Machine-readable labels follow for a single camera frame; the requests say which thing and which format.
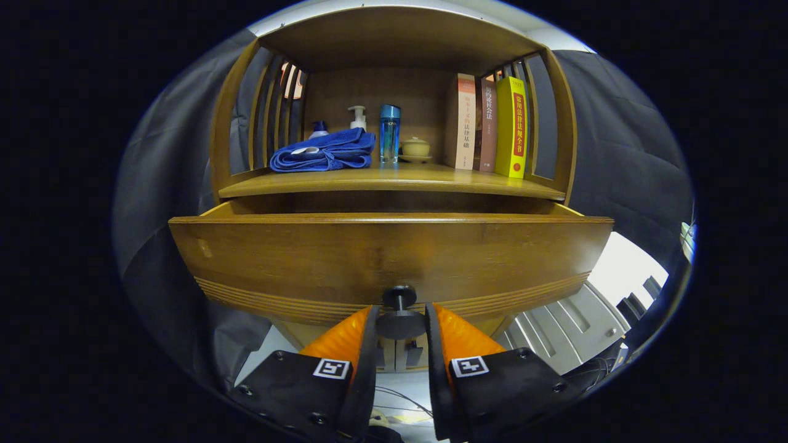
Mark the wooden countertop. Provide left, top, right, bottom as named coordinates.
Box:
left=219, top=163, right=566, bottom=201

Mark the wooden drawer with black knob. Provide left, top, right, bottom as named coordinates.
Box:
left=168, top=200, right=615, bottom=341

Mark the grey ridged panel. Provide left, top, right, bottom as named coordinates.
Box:
left=496, top=280, right=632, bottom=376

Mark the yellow lidded tea cup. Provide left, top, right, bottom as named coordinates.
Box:
left=399, top=137, right=433, bottom=164

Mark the yellow book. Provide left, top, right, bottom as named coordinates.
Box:
left=494, top=76, right=529, bottom=179

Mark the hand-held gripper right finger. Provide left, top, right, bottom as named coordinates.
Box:
left=425, top=302, right=582, bottom=442

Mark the blue folded towel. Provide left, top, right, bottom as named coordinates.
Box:
left=270, top=128, right=376, bottom=173

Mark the brown book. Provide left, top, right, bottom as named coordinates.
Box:
left=474, top=75, right=498, bottom=173

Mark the blue glass bottle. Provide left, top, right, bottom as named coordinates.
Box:
left=379, top=104, right=401, bottom=164

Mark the beige book with orange band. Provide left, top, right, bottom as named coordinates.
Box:
left=443, top=73, right=476, bottom=170

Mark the black floor cable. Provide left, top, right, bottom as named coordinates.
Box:
left=369, top=385, right=435, bottom=426

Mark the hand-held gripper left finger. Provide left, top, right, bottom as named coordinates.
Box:
left=228, top=306, right=381, bottom=442

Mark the wooden cabinet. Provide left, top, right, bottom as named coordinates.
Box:
left=209, top=6, right=578, bottom=373

